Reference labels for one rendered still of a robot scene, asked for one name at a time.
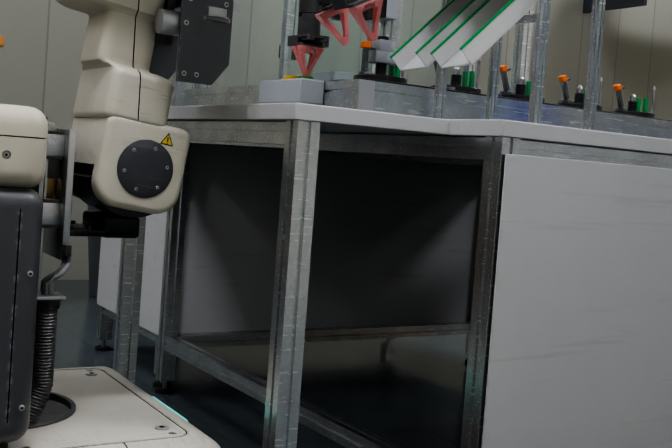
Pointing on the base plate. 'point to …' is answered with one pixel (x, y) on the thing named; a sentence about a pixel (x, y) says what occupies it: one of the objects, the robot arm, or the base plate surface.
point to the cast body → (382, 51)
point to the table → (350, 121)
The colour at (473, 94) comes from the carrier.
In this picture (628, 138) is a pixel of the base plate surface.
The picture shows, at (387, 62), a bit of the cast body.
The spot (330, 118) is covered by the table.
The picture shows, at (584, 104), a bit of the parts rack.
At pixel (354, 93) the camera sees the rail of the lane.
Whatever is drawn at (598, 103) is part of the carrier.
